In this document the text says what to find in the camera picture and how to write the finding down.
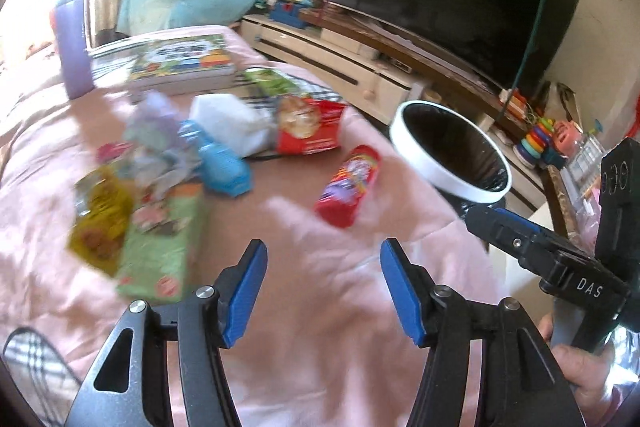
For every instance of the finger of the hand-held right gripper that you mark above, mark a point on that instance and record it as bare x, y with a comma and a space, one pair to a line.
505, 232

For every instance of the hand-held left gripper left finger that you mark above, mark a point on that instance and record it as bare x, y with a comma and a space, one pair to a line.
245, 287

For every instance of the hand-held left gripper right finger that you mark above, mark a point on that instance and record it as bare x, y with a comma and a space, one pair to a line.
400, 292

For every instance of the white-rimmed black trash bin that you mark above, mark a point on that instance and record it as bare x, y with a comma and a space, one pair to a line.
450, 142

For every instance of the blue spoon-shaped packet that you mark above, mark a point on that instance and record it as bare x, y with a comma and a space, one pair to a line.
220, 162

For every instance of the white tissue pack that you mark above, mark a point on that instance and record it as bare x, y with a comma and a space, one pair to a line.
225, 122

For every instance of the red cookie snack bag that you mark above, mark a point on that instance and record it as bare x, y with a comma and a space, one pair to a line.
310, 124

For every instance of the pink spoon-shaped packet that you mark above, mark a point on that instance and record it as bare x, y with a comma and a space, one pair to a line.
114, 152

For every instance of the person's right hand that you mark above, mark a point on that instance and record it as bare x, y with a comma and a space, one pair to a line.
590, 382

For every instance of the pink blanket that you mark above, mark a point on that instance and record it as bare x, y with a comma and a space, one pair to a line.
320, 307

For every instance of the green flat snack packet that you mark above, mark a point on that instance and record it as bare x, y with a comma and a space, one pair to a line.
160, 242

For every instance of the pink pig toy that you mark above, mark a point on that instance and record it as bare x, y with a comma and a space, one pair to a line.
567, 138

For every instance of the red tube snack packet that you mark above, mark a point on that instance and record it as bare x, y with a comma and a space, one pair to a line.
350, 187

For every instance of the orange xylophone toy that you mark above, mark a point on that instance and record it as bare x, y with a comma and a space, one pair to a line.
515, 104

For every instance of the yellow snack packet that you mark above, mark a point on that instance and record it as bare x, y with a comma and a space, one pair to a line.
100, 222

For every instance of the crumpled pale wrapper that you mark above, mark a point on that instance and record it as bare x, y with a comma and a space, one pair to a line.
155, 132

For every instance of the teal stick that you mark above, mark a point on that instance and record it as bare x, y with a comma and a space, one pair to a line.
532, 37

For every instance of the small green snack pouch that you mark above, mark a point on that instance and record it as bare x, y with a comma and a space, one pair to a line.
270, 82

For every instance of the white TV stand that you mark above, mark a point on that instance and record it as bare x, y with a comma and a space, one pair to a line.
320, 52

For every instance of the blue toy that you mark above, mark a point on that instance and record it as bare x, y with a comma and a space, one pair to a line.
287, 13

